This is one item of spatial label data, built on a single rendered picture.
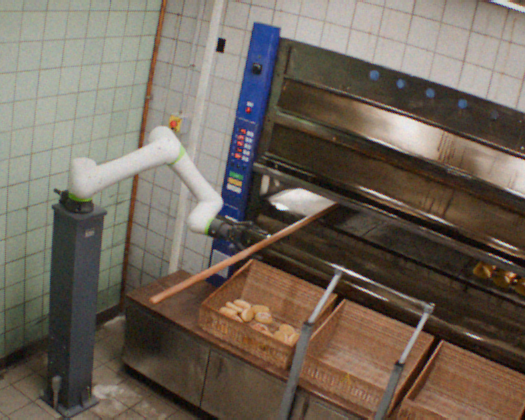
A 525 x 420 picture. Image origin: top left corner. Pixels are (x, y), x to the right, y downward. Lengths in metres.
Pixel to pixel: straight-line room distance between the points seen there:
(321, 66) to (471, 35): 0.84
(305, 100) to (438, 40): 0.81
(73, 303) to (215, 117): 1.34
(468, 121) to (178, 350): 1.96
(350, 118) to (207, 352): 1.42
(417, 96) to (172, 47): 1.52
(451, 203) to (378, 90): 0.67
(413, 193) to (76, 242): 1.66
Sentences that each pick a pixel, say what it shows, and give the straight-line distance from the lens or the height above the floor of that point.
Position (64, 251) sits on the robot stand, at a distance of 3.36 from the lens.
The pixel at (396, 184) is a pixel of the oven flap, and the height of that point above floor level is 1.54.
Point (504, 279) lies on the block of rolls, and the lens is 3.57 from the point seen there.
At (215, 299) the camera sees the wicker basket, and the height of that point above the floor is 0.71.
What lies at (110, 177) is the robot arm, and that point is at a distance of 3.05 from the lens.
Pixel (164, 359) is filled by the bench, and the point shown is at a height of 0.30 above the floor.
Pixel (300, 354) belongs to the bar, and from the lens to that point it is 3.25.
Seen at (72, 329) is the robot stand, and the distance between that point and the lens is 3.53.
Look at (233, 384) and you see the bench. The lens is 3.63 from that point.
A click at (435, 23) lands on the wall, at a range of 3.31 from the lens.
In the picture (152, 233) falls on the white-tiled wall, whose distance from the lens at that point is 4.37.
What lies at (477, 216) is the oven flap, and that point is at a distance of 3.35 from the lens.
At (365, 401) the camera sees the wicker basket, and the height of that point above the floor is 0.62.
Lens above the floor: 2.50
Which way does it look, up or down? 21 degrees down
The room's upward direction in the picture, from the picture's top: 11 degrees clockwise
